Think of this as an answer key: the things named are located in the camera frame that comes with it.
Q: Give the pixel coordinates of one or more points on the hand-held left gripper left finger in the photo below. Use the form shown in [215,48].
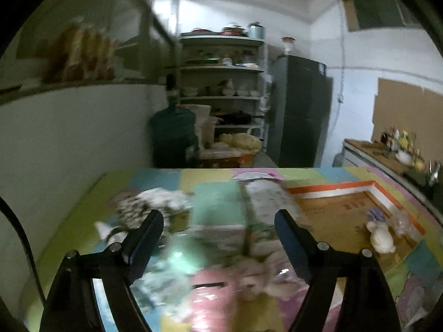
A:
[145,245]

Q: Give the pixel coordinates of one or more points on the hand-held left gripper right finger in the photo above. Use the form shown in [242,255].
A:
[290,245]

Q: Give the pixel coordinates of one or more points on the black white floral cloth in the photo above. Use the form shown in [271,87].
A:
[133,211]

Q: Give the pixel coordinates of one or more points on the beige pink plush toy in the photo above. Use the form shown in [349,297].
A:
[263,273]

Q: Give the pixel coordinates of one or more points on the cardboard box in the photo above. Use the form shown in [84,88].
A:
[339,214]

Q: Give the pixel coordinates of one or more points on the green white paper pack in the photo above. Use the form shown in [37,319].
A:
[242,207]

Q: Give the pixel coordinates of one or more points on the white plush toy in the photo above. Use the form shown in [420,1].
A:
[380,238]

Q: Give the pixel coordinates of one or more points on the small purple cloth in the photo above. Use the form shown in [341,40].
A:
[375,215]

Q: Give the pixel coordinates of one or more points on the orange plastic stool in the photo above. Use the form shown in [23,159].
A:
[225,160]

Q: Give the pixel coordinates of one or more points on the clear plastic bag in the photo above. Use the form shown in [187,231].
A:
[401,223]

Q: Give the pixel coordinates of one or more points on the blue water jug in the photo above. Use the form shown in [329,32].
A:
[173,135]

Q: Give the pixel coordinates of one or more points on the napa cabbage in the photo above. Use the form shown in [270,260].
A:
[242,141]

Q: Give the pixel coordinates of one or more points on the kitchen counter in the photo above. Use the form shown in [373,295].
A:
[367,152]

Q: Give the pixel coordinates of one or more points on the white bucket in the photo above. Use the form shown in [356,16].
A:
[207,128]

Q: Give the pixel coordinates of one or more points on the dark grey refrigerator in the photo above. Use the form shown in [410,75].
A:
[299,110]

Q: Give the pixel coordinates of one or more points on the black pan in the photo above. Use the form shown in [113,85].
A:
[235,118]

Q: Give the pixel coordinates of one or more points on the group of seasoning bottles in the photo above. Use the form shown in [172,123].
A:
[403,148]

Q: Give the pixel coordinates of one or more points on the metal faucet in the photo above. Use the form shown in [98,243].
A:
[434,173]

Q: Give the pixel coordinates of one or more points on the white shelf rack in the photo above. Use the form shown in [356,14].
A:
[225,72]

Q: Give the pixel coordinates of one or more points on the bagged bread loaves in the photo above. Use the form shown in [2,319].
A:
[83,55]

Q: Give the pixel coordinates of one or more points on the metal pot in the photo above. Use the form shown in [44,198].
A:
[256,30]

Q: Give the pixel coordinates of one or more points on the red bowls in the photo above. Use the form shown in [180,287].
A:
[234,29]

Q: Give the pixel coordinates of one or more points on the window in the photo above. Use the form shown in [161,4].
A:
[377,3]

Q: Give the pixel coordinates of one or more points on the cardboard wall sheet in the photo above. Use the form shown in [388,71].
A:
[405,110]

